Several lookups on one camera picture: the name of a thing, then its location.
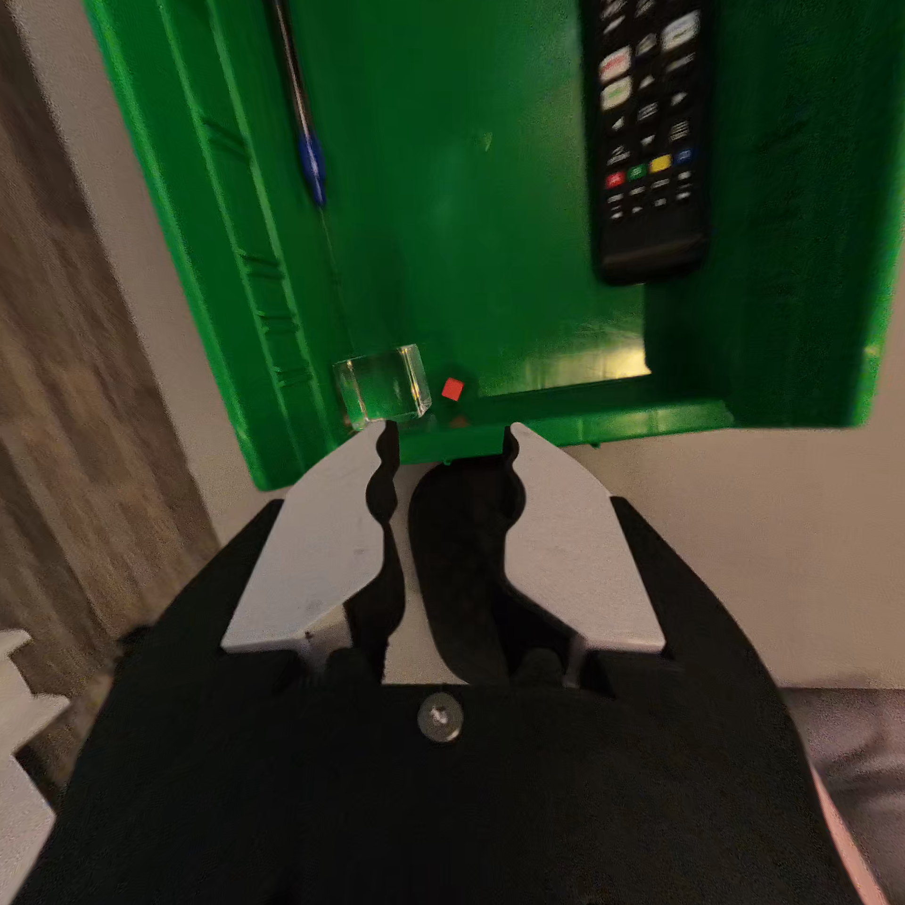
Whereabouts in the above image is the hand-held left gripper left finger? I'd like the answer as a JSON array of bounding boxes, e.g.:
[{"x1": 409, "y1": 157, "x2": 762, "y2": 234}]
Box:
[{"x1": 221, "y1": 420, "x2": 407, "y2": 655}]

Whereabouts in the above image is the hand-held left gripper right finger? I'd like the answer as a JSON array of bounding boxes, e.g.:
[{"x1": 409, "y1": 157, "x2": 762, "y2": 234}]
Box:
[{"x1": 501, "y1": 421, "x2": 667, "y2": 680}]

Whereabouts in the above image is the green plastic bin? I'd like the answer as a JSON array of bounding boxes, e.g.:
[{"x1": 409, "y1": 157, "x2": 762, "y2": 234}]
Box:
[{"x1": 83, "y1": 0, "x2": 905, "y2": 492}]

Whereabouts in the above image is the grey desk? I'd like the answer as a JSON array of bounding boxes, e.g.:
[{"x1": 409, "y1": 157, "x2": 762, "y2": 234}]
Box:
[{"x1": 14, "y1": 0, "x2": 905, "y2": 690}]

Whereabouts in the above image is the clear plastic cube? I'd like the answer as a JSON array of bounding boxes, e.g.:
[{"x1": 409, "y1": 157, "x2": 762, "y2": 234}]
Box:
[{"x1": 332, "y1": 344, "x2": 434, "y2": 430}]

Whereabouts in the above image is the blue pen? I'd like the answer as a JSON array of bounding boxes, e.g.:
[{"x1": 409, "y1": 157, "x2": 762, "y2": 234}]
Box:
[{"x1": 267, "y1": 0, "x2": 333, "y2": 213}]

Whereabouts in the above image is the black remote control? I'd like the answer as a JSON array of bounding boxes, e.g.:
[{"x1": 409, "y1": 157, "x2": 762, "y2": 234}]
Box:
[{"x1": 580, "y1": 0, "x2": 711, "y2": 286}]

